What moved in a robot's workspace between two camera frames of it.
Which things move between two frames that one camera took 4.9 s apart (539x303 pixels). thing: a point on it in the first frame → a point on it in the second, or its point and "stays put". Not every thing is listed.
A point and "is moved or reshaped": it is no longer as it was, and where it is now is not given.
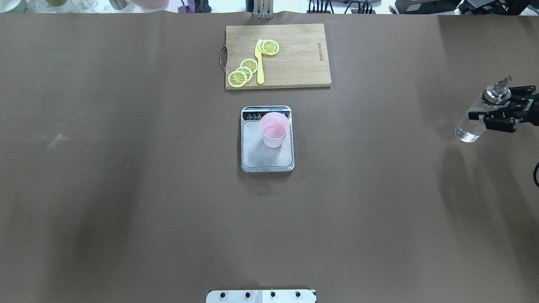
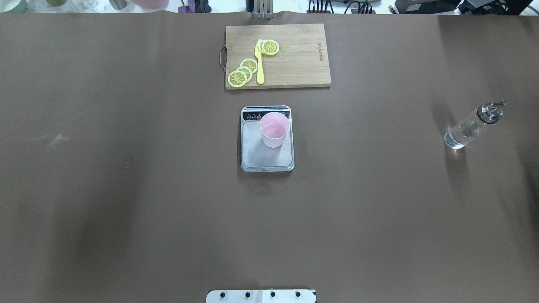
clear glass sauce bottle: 469,130 is moved or reshaped
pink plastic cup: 274,127 stays put
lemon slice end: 237,78 stays put
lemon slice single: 268,47 stays put
